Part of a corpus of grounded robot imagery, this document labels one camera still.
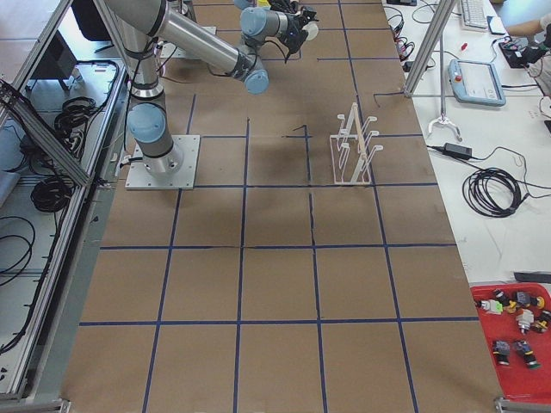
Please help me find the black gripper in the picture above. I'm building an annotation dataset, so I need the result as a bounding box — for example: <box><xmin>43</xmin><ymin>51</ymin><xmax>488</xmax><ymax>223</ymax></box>
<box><xmin>282</xmin><ymin>8</ymin><xmax>319</xmax><ymax>52</ymax></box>

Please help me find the coiled black cable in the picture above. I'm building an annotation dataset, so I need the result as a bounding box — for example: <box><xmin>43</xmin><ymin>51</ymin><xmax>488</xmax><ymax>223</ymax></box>
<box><xmin>462</xmin><ymin>167</ymin><xmax>523</xmax><ymax>216</ymax></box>

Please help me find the white keyboard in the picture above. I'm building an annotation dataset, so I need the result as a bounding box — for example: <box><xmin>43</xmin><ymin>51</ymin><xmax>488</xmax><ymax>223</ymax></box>
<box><xmin>458</xmin><ymin>0</ymin><xmax>488</xmax><ymax>31</ymax></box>

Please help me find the white plastic cup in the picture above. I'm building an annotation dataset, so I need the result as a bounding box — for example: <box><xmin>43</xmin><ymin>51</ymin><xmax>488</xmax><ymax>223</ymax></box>
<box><xmin>302</xmin><ymin>22</ymin><xmax>319</xmax><ymax>41</ymax></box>

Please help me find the green handled reacher grabber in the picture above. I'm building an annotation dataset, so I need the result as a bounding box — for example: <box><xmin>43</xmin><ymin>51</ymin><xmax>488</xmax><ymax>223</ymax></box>
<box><xmin>427</xmin><ymin>0</ymin><xmax>464</xmax><ymax>143</ymax></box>

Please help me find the blue teach pendant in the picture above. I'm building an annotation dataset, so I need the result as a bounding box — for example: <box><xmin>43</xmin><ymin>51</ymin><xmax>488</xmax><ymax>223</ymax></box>
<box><xmin>448</xmin><ymin>59</ymin><xmax>506</xmax><ymax>107</ymax></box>

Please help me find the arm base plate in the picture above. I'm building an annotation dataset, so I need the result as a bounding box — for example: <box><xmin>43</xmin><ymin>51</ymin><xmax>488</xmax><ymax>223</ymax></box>
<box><xmin>125</xmin><ymin>135</ymin><xmax>201</xmax><ymax>190</ymax></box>

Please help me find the black electronics box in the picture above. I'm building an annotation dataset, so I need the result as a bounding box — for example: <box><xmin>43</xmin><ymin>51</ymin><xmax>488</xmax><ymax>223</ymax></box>
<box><xmin>498</xmin><ymin>40</ymin><xmax>537</xmax><ymax>69</ymax></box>

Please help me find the red parts tray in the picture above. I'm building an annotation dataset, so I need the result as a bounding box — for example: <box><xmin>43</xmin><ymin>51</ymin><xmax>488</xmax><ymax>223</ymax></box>
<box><xmin>471</xmin><ymin>283</ymin><xmax>550</xmax><ymax>404</ymax></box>

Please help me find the white wire cup rack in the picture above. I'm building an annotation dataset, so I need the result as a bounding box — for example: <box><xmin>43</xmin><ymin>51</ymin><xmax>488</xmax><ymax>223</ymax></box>
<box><xmin>329</xmin><ymin>102</ymin><xmax>384</xmax><ymax>186</ymax></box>

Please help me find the black power adapter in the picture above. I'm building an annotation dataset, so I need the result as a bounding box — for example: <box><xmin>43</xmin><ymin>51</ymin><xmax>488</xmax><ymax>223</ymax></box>
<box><xmin>443</xmin><ymin>143</ymin><xmax>473</xmax><ymax>160</ymax></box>

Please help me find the aluminium frame post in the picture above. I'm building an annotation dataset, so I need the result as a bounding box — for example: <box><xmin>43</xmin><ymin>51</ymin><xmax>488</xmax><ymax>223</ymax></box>
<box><xmin>403</xmin><ymin>0</ymin><xmax>455</xmax><ymax>97</ymax></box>

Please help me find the person hand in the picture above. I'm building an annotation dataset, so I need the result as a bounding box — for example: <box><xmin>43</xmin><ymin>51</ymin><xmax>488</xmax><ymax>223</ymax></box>
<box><xmin>539</xmin><ymin>13</ymin><xmax>551</xmax><ymax>31</ymax></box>

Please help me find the black smartphone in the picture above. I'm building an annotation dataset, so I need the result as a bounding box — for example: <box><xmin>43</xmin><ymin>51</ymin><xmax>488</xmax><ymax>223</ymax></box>
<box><xmin>486</xmin><ymin>15</ymin><xmax>507</xmax><ymax>35</ymax></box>

